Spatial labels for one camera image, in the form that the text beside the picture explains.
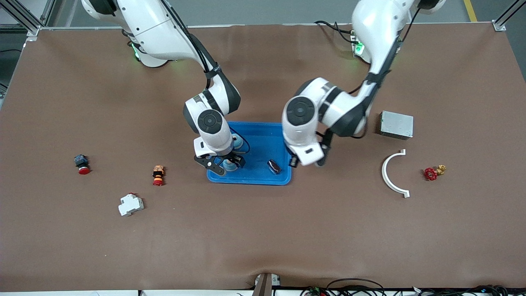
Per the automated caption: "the blue plastic tray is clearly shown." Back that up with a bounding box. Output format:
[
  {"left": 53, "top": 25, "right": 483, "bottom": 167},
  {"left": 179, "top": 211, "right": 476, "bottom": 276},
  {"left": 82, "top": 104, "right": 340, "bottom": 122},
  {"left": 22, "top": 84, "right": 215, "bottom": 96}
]
[{"left": 207, "top": 121, "right": 293, "bottom": 186}]

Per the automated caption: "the brown table mat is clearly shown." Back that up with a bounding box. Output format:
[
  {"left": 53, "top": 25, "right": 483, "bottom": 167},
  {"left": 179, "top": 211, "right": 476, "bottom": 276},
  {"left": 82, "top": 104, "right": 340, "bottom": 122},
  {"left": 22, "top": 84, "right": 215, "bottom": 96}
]
[{"left": 0, "top": 23, "right": 526, "bottom": 291}]

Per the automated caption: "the grey metal box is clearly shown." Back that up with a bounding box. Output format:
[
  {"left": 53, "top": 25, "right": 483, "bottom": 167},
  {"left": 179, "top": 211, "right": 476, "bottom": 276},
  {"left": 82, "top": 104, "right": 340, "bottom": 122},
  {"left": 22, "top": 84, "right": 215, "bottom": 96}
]
[{"left": 379, "top": 110, "right": 414, "bottom": 141}]

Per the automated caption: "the white circuit breaker red lever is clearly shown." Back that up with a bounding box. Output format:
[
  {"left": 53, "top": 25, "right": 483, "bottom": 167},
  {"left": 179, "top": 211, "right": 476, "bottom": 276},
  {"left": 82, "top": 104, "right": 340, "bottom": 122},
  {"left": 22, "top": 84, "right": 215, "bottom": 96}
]
[{"left": 118, "top": 192, "right": 145, "bottom": 217}]

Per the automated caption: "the red handwheel brass valve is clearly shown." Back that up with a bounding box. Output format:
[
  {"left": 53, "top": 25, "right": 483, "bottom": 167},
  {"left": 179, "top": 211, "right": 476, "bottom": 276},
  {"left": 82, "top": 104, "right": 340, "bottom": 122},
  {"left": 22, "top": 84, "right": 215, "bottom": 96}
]
[{"left": 424, "top": 165, "right": 447, "bottom": 182}]

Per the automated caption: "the red emergency button black base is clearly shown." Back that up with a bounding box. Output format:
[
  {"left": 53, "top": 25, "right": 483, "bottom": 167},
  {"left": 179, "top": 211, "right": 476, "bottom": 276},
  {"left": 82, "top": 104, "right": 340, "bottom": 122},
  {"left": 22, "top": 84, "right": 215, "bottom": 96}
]
[{"left": 74, "top": 154, "right": 91, "bottom": 175}]

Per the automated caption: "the white curved plastic bracket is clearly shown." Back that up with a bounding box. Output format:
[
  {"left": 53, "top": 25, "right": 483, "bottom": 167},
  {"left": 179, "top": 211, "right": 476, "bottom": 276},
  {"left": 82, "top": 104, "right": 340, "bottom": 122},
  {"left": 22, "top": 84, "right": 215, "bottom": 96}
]
[{"left": 381, "top": 149, "right": 411, "bottom": 199}]

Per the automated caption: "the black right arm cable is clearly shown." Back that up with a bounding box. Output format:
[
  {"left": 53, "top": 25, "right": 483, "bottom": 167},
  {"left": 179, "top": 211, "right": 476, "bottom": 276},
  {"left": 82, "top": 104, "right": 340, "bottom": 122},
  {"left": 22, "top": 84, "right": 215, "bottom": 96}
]
[{"left": 160, "top": 0, "right": 251, "bottom": 155}]

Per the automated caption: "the grey metal camera mount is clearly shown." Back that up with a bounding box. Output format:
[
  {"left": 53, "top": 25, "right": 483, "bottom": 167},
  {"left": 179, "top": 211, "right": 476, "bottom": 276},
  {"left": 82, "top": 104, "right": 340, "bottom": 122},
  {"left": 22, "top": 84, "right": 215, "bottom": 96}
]
[{"left": 251, "top": 273, "right": 282, "bottom": 296}]

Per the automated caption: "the black left arm base cable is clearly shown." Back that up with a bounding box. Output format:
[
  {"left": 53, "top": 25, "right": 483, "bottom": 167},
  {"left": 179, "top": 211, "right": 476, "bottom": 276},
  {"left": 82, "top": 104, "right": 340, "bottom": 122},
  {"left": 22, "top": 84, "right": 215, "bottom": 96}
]
[{"left": 314, "top": 20, "right": 359, "bottom": 44}]

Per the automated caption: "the black cable loop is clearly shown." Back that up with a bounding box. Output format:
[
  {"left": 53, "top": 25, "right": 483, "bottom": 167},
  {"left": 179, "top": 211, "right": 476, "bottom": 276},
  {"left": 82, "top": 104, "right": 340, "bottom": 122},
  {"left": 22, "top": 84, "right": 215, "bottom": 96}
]
[{"left": 326, "top": 278, "right": 385, "bottom": 296}]

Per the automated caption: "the black cable bundle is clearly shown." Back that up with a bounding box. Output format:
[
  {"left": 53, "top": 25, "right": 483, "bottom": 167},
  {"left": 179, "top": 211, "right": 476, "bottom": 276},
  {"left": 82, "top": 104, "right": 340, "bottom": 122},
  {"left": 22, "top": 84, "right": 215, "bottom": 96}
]
[{"left": 415, "top": 284, "right": 526, "bottom": 296}]

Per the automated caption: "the aluminium frame profile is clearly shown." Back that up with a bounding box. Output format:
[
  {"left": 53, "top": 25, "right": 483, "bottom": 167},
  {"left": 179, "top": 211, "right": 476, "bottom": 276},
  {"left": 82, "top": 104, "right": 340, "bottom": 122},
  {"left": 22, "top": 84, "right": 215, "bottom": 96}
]
[
  {"left": 0, "top": 0, "right": 56, "bottom": 42},
  {"left": 492, "top": 0, "right": 526, "bottom": 32}
]

